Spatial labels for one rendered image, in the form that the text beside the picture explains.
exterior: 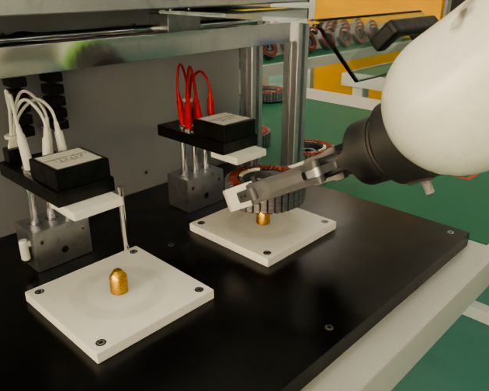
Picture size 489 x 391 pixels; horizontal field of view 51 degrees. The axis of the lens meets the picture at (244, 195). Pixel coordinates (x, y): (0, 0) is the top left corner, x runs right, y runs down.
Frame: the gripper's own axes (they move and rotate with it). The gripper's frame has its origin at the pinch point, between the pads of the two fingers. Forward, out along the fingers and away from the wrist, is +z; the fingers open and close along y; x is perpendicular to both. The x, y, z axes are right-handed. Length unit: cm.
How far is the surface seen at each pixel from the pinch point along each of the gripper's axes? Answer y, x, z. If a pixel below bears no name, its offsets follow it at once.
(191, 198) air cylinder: -3.2, 2.0, 13.1
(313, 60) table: 160, 45, 102
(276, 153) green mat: 32.5, 4.6, 26.6
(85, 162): -23.7, 9.7, 0.8
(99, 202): -23.9, 5.0, 0.7
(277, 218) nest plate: 2.4, -5.1, 2.6
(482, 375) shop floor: 88, -79, 30
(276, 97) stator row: 70, 22, 54
